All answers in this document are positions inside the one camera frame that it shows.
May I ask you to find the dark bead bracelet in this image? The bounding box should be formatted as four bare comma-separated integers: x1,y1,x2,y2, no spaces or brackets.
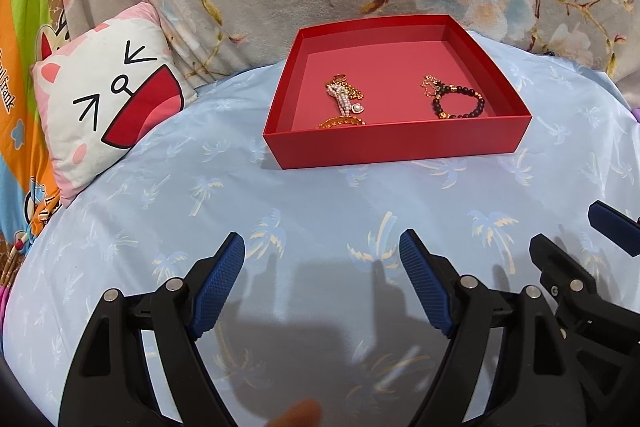
420,75,487,120

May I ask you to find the pearl and gold bracelet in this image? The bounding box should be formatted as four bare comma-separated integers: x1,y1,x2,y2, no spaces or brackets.
327,79,366,118

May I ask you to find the person's left hand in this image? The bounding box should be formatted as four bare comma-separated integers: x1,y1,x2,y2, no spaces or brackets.
264,398,322,427

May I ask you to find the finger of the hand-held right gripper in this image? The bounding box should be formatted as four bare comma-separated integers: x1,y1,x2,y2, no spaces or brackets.
529,233,640,427
588,201,640,258

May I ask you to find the red cardboard box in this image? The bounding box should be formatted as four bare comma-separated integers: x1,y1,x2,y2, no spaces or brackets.
262,14,532,170

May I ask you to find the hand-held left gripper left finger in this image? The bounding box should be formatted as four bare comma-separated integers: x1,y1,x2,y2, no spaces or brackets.
59,232,246,427

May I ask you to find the gold bangle bracelet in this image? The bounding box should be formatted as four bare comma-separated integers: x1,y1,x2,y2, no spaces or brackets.
318,115,366,130

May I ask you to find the colourful cartoon sheet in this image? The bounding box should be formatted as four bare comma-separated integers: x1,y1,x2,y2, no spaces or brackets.
0,0,71,308

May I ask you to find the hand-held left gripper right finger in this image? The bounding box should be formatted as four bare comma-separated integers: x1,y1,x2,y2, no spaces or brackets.
399,228,587,427

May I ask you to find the cat face pillow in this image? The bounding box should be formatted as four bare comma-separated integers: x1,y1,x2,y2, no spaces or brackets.
31,0,199,210

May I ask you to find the light blue palm-print sheet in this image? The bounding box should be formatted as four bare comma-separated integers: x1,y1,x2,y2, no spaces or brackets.
2,29,640,427

